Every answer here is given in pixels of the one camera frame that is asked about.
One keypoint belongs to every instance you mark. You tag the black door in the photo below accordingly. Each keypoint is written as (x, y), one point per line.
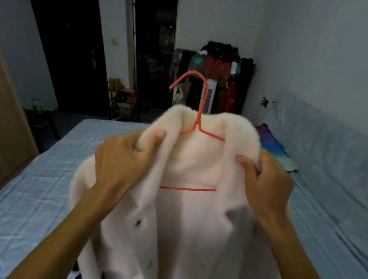
(68, 44)

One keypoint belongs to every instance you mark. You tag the dark wooden stool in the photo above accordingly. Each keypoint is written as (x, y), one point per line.
(42, 122)

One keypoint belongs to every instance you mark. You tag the person's right forearm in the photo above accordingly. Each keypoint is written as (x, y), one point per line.
(301, 275)

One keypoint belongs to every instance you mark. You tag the person's left hand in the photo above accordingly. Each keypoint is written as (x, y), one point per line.
(119, 166)

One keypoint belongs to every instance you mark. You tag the person's right hand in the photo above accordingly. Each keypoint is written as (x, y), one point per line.
(270, 189)

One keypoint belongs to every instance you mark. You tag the white plastic bag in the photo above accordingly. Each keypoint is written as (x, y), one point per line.
(177, 94)

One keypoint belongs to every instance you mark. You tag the wall light switch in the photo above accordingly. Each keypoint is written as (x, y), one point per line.
(115, 42)

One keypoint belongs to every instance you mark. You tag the purple and blue pillow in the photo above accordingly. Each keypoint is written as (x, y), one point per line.
(277, 150)

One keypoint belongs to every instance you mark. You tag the clothes rack with garments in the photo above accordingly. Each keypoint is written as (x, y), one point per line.
(218, 61)

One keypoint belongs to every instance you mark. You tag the white tower fan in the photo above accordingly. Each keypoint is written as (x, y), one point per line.
(210, 97)

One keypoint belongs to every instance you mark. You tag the wall socket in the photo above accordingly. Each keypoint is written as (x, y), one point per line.
(264, 102)

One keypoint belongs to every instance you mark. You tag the metal shoe rack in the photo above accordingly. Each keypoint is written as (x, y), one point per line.
(124, 106)

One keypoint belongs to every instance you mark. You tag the green plastic bottle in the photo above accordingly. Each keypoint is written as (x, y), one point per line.
(38, 107)

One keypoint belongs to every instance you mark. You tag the bed with pale checked sheet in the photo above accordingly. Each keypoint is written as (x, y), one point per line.
(27, 198)

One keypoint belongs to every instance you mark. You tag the white fuzzy coat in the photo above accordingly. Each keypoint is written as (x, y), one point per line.
(191, 240)

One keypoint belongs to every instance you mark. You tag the person's left forearm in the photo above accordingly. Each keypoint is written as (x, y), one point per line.
(62, 243)

